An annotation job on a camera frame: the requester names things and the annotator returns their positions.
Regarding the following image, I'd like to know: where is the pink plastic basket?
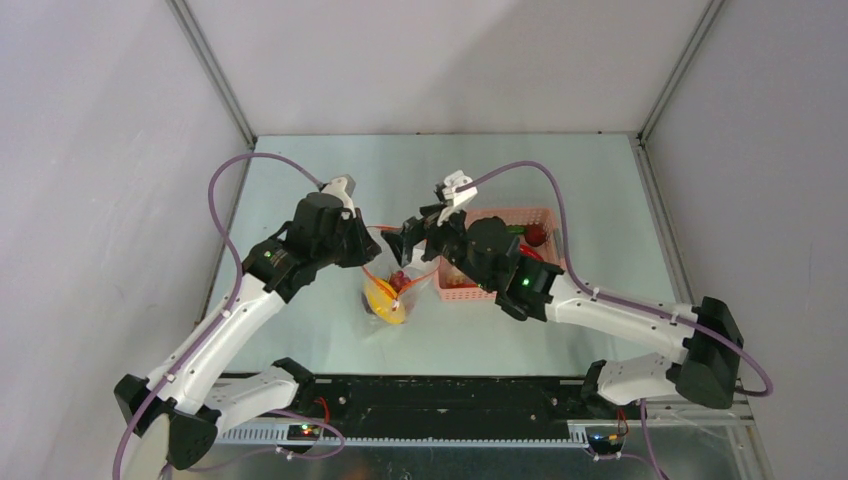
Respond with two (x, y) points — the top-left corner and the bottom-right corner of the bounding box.
(434, 207), (566, 303)

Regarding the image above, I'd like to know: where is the clear zip bag orange zipper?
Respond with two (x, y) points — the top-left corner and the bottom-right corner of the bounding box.
(360, 225), (438, 325)

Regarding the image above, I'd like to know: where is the yellow mango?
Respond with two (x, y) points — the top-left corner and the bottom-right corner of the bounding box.
(363, 278), (407, 325)

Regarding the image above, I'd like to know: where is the red grape bunch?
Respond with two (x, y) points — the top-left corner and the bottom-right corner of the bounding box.
(388, 270), (411, 293)

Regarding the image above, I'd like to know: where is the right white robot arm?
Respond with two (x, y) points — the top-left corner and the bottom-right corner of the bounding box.
(380, 211), (743, 418)

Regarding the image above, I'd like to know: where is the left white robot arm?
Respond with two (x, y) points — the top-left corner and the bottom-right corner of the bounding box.
(115, 188), (380, 479)

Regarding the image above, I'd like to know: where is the white garlic bulb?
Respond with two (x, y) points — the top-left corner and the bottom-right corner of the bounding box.
(445, 273), (466, 288)

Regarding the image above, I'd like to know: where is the red strawberry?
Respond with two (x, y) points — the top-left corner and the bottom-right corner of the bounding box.
(523, 224), (548, 248)

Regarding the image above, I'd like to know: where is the left green circuit board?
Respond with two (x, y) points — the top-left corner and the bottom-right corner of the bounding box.
(286, 423), (323, 442)

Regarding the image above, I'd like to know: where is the green circuit board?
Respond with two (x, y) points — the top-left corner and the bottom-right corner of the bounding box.
(286, 423), (323, 442)
(587, 434), (624, 457)

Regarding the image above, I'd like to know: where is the right green circuit board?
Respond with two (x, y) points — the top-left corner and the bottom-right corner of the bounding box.
(587, 434), (624, 457)

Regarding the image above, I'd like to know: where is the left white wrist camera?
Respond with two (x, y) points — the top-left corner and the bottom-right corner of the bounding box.
(320, 174), (356, 212)

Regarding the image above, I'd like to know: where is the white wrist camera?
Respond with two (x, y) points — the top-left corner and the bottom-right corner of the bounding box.
(435, 170), (478, 227)
(320, 174), (356, 212)

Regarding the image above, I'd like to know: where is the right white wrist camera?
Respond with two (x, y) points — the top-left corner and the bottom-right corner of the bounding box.
(435, 170), (478, 227)

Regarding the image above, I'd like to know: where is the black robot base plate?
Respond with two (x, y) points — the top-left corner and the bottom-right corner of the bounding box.
(287, 375), (639, 438)

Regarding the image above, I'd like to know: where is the grey slotted cable duct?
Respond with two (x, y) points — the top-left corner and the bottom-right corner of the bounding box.
(216, 421), (588, 448)

